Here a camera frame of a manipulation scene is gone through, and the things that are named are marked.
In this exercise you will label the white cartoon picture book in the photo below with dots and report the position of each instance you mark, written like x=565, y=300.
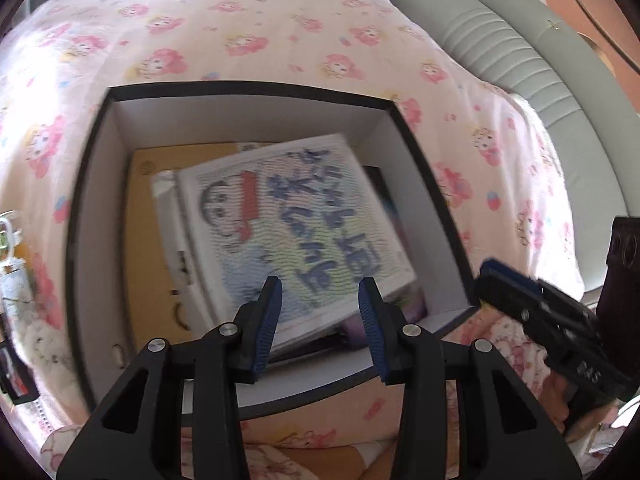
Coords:
x=300, y=220

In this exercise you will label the white patterned pouch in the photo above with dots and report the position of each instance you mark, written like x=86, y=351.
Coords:
x=17, y=305

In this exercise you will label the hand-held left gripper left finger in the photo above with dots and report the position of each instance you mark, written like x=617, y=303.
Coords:
x=265, y=330

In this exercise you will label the black cardboard box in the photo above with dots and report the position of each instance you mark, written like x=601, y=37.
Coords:
x=250, y=110

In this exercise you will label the peach cartoon fleece blanket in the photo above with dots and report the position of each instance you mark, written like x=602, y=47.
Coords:
x=320, y=440

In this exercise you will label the pink cartoon printed blanket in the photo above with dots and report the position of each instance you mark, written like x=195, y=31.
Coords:
x=250, y=35

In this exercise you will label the white plastic clip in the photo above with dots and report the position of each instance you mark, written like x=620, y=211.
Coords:
x=10, y=237

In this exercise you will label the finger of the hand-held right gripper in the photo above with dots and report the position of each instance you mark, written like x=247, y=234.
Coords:
x=575, y=355
x=510, y=275

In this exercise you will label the yellow paper envelope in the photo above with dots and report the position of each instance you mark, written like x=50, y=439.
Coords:
x=142, y=240

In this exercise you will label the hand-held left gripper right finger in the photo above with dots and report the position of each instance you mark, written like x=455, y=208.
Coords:
x=372, y=325

